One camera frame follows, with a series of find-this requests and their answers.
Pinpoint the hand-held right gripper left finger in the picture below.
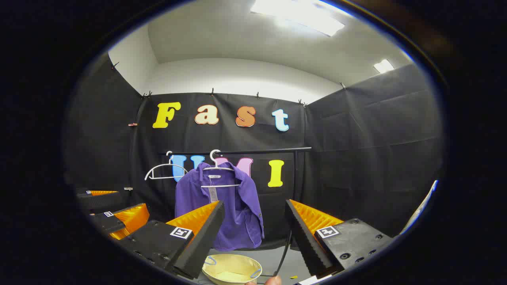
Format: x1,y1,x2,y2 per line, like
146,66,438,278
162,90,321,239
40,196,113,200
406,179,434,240
117,201,225,279

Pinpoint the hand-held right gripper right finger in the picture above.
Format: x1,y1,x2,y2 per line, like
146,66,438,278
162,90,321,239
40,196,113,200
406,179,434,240
284,199,395,277

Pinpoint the cream laundry hamper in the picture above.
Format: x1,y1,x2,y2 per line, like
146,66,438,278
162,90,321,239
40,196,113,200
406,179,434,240
202,254,263,285

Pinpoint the purple shirt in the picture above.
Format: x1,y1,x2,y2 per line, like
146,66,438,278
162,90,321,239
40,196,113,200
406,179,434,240
175,161,265,251

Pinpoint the white clothes hanger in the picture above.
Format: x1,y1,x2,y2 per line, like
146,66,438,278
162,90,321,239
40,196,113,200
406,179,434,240
145,151,189,181
200,149,242,188

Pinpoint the black clothes rack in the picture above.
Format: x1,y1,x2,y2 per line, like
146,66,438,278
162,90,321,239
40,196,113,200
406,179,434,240
158,147,312,277

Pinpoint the black backdrop cloth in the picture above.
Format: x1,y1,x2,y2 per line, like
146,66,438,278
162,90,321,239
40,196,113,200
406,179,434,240
63,53,444,250

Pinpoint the small ceiling light panel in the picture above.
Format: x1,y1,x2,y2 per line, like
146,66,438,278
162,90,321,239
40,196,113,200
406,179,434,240
374,59,395,74

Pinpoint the large ceiling light panel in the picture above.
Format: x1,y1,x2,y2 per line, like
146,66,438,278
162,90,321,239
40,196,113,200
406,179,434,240
250,0,345,37

